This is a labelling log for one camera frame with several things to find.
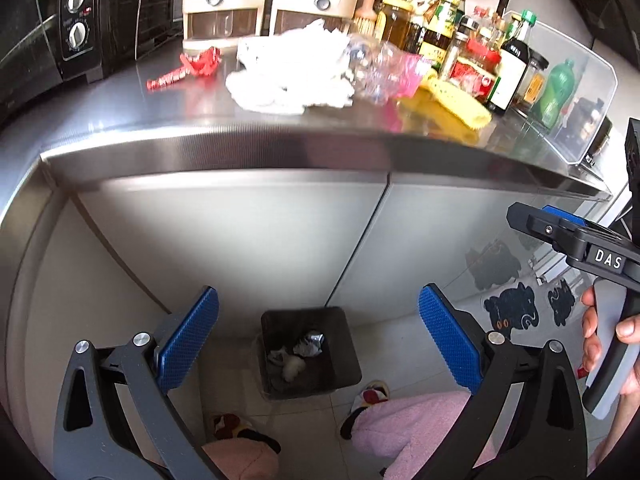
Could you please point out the wooden pastry brush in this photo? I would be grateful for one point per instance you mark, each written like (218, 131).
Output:
(365, 18)

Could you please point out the dark vinegar bottle white label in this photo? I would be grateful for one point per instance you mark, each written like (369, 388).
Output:
(515, 54)

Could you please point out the orange pink snack bag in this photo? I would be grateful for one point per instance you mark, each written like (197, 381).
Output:
(406, 74)

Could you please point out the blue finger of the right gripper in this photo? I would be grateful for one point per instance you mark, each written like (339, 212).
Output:
(557, 212)
(536, 223)

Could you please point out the red snack wrapper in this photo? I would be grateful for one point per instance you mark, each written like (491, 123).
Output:
(204, 64)

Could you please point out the black cat sticker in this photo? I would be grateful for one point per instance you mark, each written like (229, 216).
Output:
(514, 309)

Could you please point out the black trash bin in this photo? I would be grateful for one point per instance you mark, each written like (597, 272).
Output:
(306, 352)

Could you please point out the left cream grain dispenser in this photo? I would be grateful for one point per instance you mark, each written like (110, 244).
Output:
(219, 23)

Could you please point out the spice jar black lid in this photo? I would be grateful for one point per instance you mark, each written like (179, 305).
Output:
(533, 81)

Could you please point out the green soda bottle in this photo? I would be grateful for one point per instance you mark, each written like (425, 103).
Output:
(558, 89)

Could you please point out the honey jar yellow lid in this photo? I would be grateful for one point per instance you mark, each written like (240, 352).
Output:
(393, 22)

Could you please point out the white plastic bag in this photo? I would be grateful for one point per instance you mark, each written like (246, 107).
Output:
(287, 73)

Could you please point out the right pink fuzzy trouser leg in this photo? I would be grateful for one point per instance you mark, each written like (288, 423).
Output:
(408, 430)

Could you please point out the yellow foam fruit net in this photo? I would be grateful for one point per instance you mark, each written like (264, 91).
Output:
(457, 102)

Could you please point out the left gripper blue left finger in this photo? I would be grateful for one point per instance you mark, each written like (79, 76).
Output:
(180, 339)

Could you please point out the soy sauce bottle green label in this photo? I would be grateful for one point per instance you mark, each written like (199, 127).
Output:
(439, 29)

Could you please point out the pink fuzzy trouser leg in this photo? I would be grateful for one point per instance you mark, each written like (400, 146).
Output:
(243, 459)
(408, 430)

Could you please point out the left pink fuzzy trouser leg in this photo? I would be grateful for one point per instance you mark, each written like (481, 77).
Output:
(243, 459)

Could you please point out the clear plastic bottle blue cap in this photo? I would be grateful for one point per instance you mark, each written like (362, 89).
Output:
(374, 68)

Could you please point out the chili sauce jar red lid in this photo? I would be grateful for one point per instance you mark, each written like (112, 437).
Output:
(475, 71)

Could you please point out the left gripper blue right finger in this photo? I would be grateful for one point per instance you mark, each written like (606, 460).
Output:
(457, 336)

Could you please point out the black toaster oven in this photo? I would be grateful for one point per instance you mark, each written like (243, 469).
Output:
(45, 43)

